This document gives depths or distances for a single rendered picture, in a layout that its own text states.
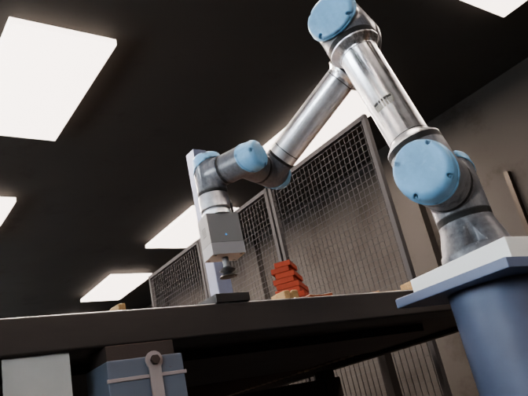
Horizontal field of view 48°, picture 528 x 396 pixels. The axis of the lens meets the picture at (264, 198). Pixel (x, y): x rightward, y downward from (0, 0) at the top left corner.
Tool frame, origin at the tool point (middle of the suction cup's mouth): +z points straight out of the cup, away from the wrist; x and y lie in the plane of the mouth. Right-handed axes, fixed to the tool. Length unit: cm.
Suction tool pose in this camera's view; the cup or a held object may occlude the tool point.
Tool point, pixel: (229, 276)
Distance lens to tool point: 142.5
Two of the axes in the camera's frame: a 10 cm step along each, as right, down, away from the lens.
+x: 4.1, -4.1, -8.2
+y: -8.9, 0.2, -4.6
